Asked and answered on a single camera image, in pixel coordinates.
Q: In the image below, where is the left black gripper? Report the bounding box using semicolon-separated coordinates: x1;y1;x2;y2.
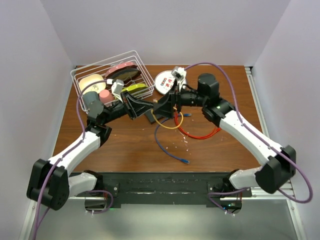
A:
102;90;154;125

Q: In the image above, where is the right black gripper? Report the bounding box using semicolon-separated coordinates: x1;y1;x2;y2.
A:
153;79;207;119

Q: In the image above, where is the yellow ethernet cable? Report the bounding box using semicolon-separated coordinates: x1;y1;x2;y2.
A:
151;99;185;130

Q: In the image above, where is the black network switch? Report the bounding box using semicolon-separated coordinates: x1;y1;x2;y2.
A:
144;111;156;125

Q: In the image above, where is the blue ethernet cable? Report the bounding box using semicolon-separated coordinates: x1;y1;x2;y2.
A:
154;113;192;166

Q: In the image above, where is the red ethernet cable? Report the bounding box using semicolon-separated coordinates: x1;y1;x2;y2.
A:
174;111;222;140

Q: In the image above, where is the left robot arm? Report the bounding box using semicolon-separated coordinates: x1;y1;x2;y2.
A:
26;91;154;211

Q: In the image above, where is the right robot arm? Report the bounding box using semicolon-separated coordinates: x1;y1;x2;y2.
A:
154;73;296;197

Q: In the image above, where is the yellow-green plate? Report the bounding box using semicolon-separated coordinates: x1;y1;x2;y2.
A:
122;83;148;95

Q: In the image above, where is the white patterned round plate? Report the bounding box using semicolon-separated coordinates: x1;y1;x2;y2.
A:
154;70;175;95

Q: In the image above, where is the pink cup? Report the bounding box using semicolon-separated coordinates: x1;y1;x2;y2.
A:
99;89;114;104

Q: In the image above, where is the dark brown plate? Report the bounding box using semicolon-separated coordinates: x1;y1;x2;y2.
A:
106;68;141;82

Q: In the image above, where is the grey cup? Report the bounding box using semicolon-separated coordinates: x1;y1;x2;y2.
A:
83;91;104;117

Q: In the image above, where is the pink dotted plate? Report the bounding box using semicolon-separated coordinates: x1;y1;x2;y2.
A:
105;61;137;79

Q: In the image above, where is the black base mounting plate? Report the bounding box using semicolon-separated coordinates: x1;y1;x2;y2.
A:
74;171;253;209

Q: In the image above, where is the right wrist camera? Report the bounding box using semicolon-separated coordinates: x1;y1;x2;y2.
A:
171;66;187;81

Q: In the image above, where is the white wire dish rack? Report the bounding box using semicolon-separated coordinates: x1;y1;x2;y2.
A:
70;50;155;99

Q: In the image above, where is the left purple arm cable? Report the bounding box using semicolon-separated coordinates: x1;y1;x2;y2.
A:
31;81;108;238

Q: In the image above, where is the aluminium frame rail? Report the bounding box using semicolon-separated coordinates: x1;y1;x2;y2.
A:
244;66;307;240

